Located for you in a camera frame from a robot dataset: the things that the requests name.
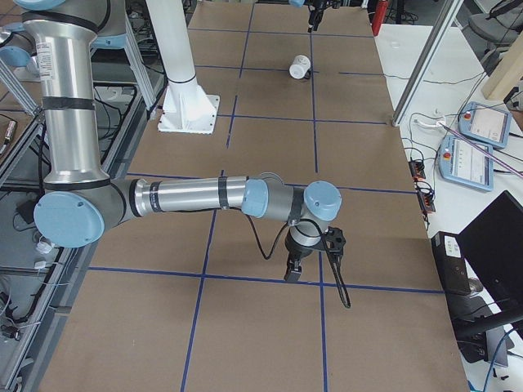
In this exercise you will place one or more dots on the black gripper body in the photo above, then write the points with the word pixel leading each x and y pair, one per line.
pixel 295 250
pixel 315 15

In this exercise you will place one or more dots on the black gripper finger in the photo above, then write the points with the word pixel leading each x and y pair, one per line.
pixel 293 271

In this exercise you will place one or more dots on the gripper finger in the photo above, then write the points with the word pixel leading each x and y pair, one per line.
pixel 312 26

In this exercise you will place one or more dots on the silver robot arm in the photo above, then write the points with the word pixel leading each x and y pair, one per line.
pixel 302 3
pixel 81 201

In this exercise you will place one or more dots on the white mug with smiley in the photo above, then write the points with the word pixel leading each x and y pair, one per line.
pixel 300 67

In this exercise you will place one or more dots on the red cylinder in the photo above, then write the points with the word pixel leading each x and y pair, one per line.
pixel 379 16

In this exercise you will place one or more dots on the brown paper table cover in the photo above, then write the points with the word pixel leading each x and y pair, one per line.
pixel 197 302

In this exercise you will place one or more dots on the black box on table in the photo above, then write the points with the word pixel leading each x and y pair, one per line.
pixel 450 264

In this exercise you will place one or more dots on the near blue teach pendant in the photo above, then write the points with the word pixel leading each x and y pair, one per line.
pixel 463 164

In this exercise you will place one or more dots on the blue teach pendant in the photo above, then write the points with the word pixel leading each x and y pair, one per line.
pixel 463 164
pixel 485 124

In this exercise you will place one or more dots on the black laptop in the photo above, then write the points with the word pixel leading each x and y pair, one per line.
pixel 492 246

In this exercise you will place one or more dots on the far blue teach pendant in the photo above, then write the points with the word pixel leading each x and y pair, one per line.
pixel 485 124

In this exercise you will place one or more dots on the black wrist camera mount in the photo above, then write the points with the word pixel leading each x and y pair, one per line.
pixel 334 243

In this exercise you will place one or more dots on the aluminium frame post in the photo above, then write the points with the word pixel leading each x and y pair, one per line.
pixel 443 23

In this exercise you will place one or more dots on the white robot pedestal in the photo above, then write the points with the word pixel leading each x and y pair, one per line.
pixel 186 106

